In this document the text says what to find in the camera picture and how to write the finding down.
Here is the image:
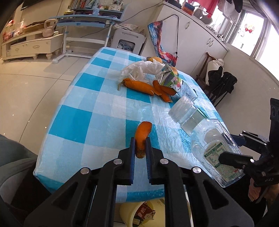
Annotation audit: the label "red white wrapper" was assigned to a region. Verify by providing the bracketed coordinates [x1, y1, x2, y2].
[132, 202, 156, 226]

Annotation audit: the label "yellow trash bin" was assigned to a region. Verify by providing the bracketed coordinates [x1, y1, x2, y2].
[120, 198, 165, 226]

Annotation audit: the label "orange peel strip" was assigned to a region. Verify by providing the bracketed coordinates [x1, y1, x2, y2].
[152, 80, 172, 103]
[160, 85, 176, 96]

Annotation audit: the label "blue white checkered tablecloth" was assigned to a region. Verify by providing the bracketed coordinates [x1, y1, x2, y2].
[33, 46, 240, 203]

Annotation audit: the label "person's right hand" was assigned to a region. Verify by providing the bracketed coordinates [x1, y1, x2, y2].
[248, 177, 279, 205]

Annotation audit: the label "white plastic bag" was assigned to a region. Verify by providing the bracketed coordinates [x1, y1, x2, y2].
[119, 60, 171, 83]

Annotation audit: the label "row of books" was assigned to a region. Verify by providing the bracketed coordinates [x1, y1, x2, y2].
[68, 0, 99, 10]

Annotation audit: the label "dark wooden chair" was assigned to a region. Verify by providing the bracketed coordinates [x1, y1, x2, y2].
[195, 52, 237, 107]

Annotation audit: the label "right yellow mango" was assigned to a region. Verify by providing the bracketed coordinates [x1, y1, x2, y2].
[170, 66, 178, 75]

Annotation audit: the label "clear plastic bottle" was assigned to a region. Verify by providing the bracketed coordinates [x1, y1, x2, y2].
[169, 96, 244, 188]

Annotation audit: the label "cream TV cabinet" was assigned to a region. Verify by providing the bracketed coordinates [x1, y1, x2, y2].
[1, 30, 64, 61]

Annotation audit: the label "white plastic stool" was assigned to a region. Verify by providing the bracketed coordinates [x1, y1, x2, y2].
[111, 28, 146, 54]

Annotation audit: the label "small orange peel piece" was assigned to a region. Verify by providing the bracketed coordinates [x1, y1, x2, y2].
[134, 121, 152, 158]

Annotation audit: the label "pink kettlebell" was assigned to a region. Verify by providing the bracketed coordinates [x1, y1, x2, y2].
[42, 19, 57, 38]

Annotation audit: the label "black clothes on chair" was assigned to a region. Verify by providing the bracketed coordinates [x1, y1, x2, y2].
[208, 66, 237, 97]

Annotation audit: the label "hanging red garment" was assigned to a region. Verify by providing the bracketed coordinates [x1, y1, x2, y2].
[187, 0, 218, 18]

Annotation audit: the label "blue children study desk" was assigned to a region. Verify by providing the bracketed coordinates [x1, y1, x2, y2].
[52, 6, 126, 64]

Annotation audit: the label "white wall cabinets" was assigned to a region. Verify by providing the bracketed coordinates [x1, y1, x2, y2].
[154, 3, 228, 78]

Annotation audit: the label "green blue juice carton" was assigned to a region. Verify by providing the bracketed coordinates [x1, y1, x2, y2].
[155, 64, 198, 101]

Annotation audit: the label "colourful hanging bag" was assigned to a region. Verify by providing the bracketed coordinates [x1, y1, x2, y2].
[148, 20, 177, 67]

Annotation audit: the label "grey padded seat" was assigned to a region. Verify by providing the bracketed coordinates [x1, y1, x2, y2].
[1, 135, 37, 204]

